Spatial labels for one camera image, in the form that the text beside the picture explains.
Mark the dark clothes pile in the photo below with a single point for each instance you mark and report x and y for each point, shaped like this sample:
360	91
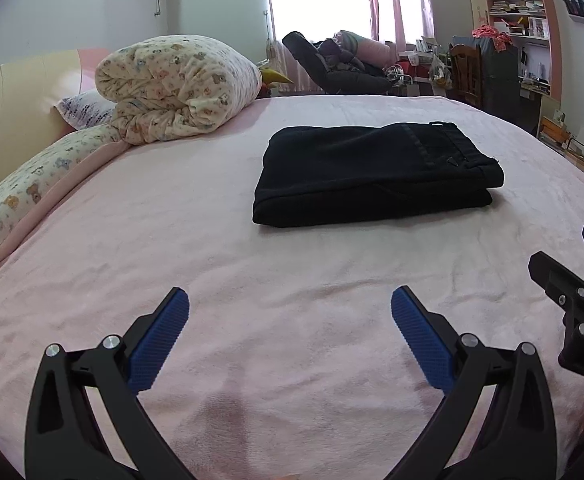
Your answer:
338	71

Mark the long floral pillow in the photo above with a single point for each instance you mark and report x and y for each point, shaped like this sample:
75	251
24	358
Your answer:
31	191

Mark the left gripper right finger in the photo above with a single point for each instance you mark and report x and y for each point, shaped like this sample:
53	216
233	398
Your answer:
518	437

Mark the yellow red plush toy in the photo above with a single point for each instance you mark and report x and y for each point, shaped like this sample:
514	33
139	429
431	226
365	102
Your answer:
270	77

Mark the small patterned pillow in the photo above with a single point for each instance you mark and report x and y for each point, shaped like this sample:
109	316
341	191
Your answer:
86	110

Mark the pink window curtain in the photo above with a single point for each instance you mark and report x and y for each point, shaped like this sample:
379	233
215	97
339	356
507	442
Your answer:
401	22

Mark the floral rolled duvet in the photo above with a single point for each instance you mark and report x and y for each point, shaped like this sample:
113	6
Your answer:
170	87

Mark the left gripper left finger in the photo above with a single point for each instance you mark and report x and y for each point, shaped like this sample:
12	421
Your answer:
63	439

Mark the pink bed blanket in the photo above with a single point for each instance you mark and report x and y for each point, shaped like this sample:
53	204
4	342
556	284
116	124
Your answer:
290	362

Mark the pink bookshelf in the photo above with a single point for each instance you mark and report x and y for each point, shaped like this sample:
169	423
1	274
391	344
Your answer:
534	28

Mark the black pants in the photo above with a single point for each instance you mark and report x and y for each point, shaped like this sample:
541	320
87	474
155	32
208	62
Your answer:
313	176

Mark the wooden chair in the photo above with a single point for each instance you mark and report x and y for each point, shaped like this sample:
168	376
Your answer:
467	74

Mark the wooden headboard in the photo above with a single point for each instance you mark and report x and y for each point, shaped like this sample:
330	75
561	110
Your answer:
29	91

